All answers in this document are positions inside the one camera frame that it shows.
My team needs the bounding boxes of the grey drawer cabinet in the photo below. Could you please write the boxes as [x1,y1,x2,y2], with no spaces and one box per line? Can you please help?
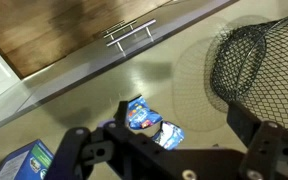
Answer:
[0,0,240,136]

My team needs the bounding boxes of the blue snack package orange print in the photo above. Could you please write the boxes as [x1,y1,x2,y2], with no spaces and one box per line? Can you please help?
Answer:
[125,95,164,130]

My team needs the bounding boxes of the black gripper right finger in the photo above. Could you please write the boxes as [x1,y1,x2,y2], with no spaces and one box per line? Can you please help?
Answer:
[226,100,288,180]

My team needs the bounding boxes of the silver bar drawer handle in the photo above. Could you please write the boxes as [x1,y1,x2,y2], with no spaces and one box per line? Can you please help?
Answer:
[106,18,157,56]

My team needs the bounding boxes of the blue white snack package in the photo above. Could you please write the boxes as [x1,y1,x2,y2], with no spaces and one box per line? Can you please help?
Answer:
[152,120,186,151]

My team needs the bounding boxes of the blue cardboard box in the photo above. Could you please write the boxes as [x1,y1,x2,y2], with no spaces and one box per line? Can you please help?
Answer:
[0,139,55,180]

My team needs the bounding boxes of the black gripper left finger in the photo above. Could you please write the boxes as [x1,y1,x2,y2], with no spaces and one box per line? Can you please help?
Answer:
[45,100,185,180]

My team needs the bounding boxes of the black wire mesh basket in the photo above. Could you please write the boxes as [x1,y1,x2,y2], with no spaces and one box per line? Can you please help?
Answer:
[210,13,288,131]

